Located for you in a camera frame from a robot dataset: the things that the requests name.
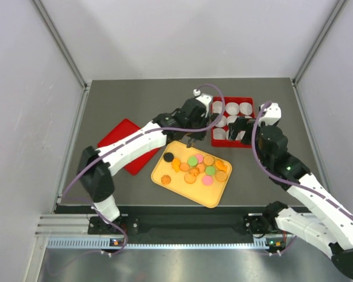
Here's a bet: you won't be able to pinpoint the red cookie box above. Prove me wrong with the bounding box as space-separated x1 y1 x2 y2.
211 97 255 149

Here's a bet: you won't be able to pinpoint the green round cookie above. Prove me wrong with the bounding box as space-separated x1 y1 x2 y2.
187 156 198 167
205 166 216 176

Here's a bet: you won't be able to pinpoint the orange flower cookie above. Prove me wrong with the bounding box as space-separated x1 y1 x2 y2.
189 166 200 177

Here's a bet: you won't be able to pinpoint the pink round cookie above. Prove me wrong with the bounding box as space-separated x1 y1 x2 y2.
202 175 214 186
195 154 204 163

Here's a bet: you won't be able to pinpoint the metal tongs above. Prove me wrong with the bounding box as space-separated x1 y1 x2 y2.
187 137 198 148

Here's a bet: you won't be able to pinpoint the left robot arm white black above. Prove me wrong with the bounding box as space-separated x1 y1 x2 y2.
77 94 217 233

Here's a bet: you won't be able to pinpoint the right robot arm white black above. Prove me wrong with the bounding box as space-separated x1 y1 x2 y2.
229 117 353 280

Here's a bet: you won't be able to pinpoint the orange fish cookie right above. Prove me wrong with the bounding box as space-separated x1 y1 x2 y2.
215 159 228 173

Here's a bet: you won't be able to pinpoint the orange fish cookie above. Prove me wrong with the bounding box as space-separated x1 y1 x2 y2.
215 159 228 173
171 157 181 172

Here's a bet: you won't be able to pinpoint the tan round biscuit top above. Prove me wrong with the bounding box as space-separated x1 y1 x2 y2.
203 155 215 166

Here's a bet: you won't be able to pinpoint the tan round biscuit right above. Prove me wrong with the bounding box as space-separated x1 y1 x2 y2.
215 171 228 182

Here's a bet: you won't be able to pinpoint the black round cookie left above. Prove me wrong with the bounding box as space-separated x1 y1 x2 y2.
163 152 174 163

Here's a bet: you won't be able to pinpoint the orange fish cookie left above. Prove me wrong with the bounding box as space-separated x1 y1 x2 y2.
171 157 181 172

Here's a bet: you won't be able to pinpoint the small tan cookie centre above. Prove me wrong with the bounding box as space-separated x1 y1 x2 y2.
196 163 205 173

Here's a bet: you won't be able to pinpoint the small tan round cookie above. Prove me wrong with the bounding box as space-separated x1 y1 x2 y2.
179 163 190 172

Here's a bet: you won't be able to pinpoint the yellow tray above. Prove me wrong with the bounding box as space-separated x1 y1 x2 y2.
151 142 232 208

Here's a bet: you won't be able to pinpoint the orange swirl cookie left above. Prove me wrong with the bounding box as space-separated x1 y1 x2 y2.
161 174 171 185

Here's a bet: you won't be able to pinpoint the red box lid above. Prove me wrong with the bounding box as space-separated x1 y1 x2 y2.
97 119 159 176

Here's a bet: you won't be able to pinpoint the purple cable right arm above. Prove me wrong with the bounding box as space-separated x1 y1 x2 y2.
251 101 353 230

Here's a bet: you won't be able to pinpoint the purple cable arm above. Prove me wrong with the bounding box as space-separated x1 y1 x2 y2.
61 83 227 256
251 101 353 230

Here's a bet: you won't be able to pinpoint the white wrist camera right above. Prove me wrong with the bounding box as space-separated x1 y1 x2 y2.
259 102 282 126

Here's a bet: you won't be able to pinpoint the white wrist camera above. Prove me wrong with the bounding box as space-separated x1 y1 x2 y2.
193 89 213 117
259 102 282 126

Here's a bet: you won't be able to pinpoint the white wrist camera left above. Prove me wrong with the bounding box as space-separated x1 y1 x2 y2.
193 89 213 117

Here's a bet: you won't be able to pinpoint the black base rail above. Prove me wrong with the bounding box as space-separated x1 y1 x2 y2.
88 214 281 237

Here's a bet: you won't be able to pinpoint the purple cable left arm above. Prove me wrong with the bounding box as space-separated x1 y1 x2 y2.
61 83 227 256

